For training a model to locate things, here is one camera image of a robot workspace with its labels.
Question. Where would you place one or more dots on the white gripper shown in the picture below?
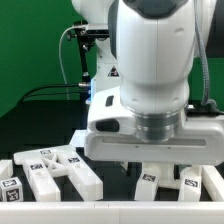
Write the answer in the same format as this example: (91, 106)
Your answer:
(200, 140)

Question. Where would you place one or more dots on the white chair seat part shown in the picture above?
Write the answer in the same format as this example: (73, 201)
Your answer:
(169, 174)

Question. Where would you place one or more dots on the white chair back frame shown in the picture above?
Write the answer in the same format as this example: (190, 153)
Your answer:
(42, 166)

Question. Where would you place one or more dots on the white tagged cube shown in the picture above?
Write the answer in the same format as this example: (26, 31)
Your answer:
(11, 190)

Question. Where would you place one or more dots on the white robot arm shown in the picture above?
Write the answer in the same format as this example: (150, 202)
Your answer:
(152, 44)

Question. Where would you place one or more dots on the white marker sheet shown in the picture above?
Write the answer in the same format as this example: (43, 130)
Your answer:
(78, 138)

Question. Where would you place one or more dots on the white right corner bracket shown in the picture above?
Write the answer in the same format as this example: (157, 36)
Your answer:
(213, 182)

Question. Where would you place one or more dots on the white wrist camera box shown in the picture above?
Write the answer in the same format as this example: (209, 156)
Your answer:
(107, 115)

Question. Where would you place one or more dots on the black camera stand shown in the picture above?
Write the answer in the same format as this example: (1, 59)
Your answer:
(86, 35)

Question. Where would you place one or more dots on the white front rail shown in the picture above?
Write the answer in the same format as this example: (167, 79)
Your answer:
(112, 213)

